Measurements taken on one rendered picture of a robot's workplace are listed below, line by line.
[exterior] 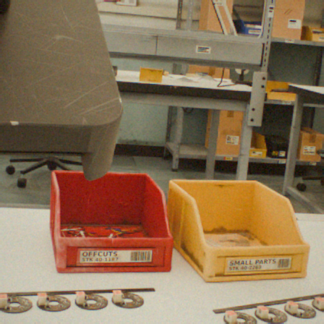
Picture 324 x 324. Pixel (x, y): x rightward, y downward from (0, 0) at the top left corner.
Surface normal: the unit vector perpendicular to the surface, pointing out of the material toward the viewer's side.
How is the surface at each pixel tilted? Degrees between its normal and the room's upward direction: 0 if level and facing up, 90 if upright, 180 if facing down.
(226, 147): 89
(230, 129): 91
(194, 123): 90
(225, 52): 90
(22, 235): 0
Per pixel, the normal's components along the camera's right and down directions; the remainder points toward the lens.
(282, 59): 0.15, 0.22
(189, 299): 0.09, -0.97
